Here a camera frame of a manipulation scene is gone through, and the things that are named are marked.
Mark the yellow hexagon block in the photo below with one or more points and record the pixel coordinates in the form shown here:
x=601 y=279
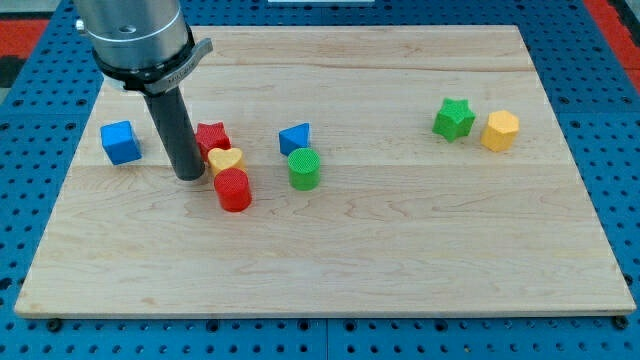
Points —
x=500 y=131

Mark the light wooden board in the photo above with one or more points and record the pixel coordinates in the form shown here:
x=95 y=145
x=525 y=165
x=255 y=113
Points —
x=402 y=224

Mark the yellow heart block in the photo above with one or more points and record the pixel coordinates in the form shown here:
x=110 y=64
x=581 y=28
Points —
x=223 y=159

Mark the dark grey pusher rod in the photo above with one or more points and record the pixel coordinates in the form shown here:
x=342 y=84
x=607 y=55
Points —
x=174 y=127

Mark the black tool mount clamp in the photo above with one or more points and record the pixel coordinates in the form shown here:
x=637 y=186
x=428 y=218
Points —
x=121 y=65

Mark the blue triangle block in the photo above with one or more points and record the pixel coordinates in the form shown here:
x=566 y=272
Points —
x=293 y=138

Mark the blue cube block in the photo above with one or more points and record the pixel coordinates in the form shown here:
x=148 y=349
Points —
x=120 y=142

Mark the red star block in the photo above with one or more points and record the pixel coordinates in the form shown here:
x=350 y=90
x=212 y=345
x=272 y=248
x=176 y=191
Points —
x=211 y=136

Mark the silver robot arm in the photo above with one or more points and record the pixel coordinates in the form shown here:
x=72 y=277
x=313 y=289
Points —
x=126 y=23

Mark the red cylinder block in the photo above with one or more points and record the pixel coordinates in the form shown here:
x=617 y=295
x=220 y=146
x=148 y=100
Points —
x=233 y=189

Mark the green star block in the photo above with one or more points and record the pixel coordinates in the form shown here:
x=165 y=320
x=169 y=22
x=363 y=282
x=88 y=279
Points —
x=454 y=119

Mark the green cylinder block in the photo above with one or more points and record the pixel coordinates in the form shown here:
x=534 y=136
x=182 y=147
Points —
x=304 y=169

